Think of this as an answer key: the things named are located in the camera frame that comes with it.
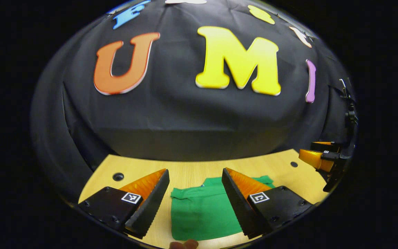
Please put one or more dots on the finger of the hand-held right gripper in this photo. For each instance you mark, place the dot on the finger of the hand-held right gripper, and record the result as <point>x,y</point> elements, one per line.
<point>327,146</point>
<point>314,158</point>

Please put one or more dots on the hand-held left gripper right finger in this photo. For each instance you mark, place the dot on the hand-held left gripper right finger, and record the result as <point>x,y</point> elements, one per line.
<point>237,207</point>

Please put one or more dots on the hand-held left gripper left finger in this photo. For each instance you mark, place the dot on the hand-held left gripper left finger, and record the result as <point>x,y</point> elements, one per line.
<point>150,207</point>

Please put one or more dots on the green T-shirt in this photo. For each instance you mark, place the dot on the green T-shirt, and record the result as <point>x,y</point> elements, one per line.
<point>202,214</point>

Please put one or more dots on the black backdrop cloth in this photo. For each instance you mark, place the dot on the black backdrop cloth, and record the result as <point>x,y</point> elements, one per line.
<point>185,117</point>

